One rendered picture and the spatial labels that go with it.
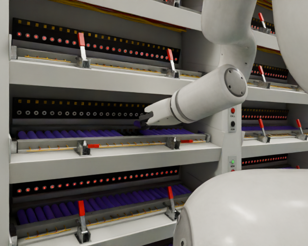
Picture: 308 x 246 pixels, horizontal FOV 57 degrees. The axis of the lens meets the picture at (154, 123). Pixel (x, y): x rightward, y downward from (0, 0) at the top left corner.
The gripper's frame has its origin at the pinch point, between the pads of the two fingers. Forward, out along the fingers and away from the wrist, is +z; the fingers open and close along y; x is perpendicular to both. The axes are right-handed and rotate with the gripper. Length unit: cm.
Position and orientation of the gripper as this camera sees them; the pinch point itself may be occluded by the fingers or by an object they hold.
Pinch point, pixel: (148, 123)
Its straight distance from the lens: 80.6
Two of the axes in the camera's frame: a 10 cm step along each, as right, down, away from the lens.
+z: -5.5, 2.5, 8.0
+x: 1.4, 9.7, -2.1
